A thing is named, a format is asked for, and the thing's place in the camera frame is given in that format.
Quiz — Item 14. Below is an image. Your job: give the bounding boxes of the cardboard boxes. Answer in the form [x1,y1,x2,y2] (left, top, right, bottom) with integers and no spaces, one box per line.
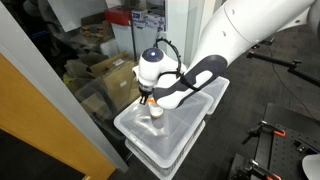
[101,61,143,111]

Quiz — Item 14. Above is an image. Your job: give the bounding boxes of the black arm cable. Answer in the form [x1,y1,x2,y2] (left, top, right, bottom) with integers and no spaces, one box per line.
[153,37,188,81]

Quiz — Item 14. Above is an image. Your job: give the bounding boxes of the black velcro strap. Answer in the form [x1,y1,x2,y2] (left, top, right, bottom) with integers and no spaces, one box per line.
[179,73,202,92]

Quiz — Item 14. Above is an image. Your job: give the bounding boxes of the black breadboard table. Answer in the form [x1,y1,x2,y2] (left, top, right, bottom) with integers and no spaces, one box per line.
[229,103,320,180]

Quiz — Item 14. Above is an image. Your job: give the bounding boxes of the translucent plastic storage bin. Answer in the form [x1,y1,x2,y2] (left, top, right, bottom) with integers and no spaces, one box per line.
[199,75,231,116]

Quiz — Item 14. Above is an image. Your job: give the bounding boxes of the flat brown cardboard box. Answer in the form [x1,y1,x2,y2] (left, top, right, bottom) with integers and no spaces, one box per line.
[89,52,135,78]

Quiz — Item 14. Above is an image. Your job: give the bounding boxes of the white printed boxes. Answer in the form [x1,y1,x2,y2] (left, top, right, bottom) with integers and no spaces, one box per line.
[131,8,167,32]

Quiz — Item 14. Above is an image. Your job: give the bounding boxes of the wooden door panel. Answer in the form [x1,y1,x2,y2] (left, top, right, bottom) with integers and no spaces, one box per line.
[0,53,117,180]

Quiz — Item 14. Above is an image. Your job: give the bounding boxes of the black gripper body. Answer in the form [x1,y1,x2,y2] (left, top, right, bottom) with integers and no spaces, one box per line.
[138,84,153,100]

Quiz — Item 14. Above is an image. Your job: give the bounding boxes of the red box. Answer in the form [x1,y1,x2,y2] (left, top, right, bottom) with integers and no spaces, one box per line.
[103,5,132,27]

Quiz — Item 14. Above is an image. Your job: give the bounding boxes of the white cabinet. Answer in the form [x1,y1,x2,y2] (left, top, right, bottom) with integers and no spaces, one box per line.
[111,22,168,63]

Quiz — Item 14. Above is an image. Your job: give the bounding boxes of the white ceramic mug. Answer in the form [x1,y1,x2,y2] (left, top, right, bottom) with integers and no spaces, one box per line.
[148,103,165,119]

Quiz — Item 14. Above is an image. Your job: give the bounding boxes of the black clamp orange handle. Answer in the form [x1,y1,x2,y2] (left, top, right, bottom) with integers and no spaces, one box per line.
[231,159,283,180]
[241,120,287,145]

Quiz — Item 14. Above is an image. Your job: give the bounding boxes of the grey plastic storage bin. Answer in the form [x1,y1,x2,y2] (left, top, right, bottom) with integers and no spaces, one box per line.
[124,119,206,180]

